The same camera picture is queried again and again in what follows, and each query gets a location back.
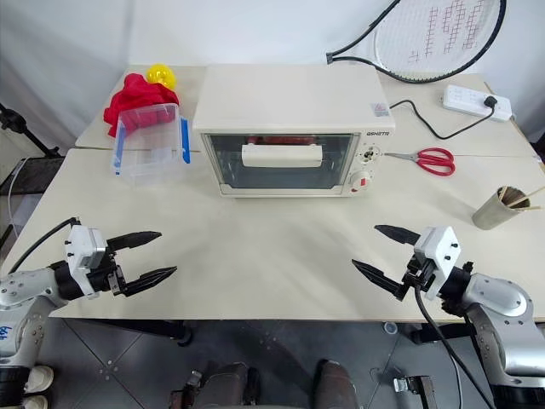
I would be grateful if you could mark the white power strip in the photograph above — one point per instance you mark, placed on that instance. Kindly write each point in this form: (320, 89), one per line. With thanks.
(462, 99)

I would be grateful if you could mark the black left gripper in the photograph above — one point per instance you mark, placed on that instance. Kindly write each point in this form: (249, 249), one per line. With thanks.
(104, 277)

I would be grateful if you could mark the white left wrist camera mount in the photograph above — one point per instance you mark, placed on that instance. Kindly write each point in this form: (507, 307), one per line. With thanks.
(83, 249)

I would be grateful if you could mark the black caster wheel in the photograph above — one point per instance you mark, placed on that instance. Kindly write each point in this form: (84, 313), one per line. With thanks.
(415, 389)

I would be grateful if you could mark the clear blue-latched plastic container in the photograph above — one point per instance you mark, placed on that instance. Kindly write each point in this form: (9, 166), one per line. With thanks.
(147, 157)

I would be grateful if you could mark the cream toaster oven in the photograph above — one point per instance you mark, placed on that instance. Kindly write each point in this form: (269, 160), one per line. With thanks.
(294, 98)

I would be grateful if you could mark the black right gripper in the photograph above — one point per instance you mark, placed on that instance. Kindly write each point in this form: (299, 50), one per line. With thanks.
(420, 272)

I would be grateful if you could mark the beige shoe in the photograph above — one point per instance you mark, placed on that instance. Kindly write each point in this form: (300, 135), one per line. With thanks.
(40, 377)
(36, 402)

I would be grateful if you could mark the black tripod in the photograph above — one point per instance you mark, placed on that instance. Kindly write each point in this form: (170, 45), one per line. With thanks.
(25, 128)

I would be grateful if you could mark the black tennis racket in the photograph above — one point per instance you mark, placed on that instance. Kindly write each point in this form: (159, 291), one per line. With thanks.
(496, 40)

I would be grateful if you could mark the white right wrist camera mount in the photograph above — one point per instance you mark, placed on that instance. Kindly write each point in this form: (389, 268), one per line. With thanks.
(443, 247)

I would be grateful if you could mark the black power plug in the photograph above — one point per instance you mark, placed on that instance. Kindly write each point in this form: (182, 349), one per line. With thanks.
(491, 102)

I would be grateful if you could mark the dark rounded shape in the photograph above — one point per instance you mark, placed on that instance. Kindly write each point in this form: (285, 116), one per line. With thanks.
(227, 385)
(336, 385)

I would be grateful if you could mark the metal cup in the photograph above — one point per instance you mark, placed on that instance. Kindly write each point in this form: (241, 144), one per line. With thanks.
(494, 215)

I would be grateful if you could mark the wooden stick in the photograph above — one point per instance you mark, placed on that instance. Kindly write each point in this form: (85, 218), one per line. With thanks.
(530, 209)
(534, 192)
(505, 195)

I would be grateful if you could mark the yellow plastic ball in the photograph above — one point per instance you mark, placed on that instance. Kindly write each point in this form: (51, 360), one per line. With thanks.
(162, 76)

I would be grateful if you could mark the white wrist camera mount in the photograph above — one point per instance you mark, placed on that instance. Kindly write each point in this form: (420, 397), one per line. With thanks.
(443, 247)
(83, 249)

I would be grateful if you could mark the red cloth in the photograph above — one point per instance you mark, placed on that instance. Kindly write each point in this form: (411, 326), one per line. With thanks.
(136, 96)

